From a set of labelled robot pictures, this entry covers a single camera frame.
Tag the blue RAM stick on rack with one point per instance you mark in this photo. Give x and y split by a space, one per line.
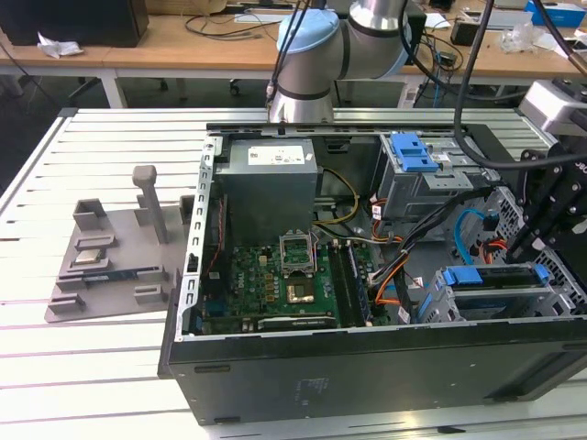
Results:
110 276

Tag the large black box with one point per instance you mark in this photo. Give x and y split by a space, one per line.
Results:
73 20

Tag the grey parts rack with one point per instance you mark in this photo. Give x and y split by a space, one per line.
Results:
124 270

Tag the clear plastic bag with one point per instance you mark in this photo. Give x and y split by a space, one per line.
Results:
518 36

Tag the small black container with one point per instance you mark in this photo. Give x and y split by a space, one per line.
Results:
462 33

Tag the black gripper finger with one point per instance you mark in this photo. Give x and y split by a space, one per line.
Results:
539 211
552 224

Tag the installed RAM stick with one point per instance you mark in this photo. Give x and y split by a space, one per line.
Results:
360 289

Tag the grey optical drive cage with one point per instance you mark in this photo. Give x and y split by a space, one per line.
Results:
413 192

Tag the crumpled white paper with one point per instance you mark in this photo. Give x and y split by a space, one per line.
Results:
57 46

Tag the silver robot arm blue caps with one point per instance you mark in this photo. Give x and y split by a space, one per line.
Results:
312 59

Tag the grey disk bay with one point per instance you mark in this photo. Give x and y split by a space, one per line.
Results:
500 311

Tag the black graphics card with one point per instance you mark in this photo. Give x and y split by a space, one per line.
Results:
295 322

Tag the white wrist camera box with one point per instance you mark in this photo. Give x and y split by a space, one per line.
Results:
550 105

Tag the blue drive cage latch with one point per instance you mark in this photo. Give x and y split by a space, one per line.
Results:
410 153

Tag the white open box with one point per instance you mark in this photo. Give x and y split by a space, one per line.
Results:
575 46

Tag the CPU socket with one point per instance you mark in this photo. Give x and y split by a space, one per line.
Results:
300 293

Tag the wooden desk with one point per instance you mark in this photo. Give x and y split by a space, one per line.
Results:
137 55

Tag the grey power supply unit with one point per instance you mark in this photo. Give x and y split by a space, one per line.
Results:
268 197

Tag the flat grey box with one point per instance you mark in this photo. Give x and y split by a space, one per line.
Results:
509 19

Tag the black PC case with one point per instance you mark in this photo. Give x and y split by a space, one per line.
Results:
348 376

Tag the black RAM slot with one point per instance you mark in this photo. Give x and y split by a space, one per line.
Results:
341 284

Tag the blue cardboard box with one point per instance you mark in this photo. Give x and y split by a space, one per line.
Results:
561 14

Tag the silver CPU chip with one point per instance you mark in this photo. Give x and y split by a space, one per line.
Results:
90 256

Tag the green motherboard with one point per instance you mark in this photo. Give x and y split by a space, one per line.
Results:
261 289

